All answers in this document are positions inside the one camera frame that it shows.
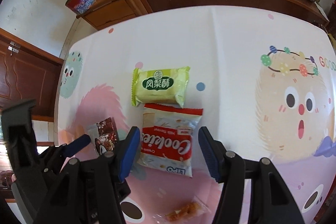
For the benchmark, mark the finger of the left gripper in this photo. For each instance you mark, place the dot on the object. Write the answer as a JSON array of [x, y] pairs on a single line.
[[77, 145]]

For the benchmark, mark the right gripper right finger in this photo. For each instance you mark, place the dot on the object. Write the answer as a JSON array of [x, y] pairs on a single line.
[[271, 200]]

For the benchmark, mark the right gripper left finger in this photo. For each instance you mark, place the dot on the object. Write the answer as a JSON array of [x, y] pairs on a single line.
[[91, 191]]

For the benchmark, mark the red white cookies packet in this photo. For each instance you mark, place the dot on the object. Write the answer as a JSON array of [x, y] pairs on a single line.
[[167, 138]]

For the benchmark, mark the orange snack clear wrapper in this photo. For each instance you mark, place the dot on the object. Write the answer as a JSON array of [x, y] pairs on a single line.
[[187, 212]]

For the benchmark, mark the brown wooden door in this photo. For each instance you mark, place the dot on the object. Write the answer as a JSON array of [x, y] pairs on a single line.
[[27, 72]]

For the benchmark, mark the green pineapple cake packet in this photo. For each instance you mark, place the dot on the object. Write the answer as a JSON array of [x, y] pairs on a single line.
[[159, 86]]

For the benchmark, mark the cartoon printed tablecloth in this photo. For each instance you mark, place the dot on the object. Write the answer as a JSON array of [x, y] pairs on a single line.
[[265, 82]]

